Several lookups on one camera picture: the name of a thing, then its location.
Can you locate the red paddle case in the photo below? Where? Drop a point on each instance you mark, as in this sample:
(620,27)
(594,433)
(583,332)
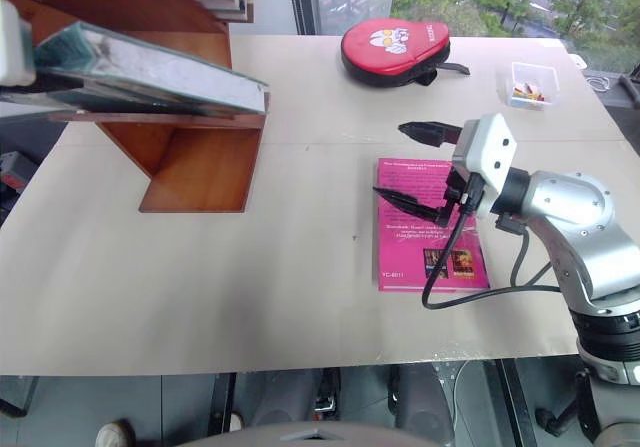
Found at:
(390,49)

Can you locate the pink book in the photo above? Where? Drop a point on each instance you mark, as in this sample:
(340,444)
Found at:
(405,247)

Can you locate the wooden bookshelf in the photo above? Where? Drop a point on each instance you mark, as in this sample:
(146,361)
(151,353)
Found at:
(200,167)

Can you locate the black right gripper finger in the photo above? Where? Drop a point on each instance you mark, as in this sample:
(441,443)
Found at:
(430,132)
(415,203)

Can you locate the black chair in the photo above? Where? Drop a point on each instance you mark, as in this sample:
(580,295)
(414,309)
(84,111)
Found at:
(631,87)

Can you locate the large teal-covered book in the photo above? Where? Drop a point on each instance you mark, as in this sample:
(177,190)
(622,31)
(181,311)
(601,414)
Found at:
(160,77)

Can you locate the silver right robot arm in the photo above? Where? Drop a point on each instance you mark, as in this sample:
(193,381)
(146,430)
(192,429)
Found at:
(575,217)

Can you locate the clear plastic box with bits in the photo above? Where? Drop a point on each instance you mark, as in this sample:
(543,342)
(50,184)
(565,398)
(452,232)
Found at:
(530,84)

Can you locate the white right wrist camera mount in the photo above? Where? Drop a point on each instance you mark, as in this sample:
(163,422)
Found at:
(492,139)

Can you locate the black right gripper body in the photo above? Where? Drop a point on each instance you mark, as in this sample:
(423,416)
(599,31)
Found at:
(461,192)

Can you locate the white shoe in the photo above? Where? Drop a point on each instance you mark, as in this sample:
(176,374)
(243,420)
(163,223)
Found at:
(114,433)
(237,421)

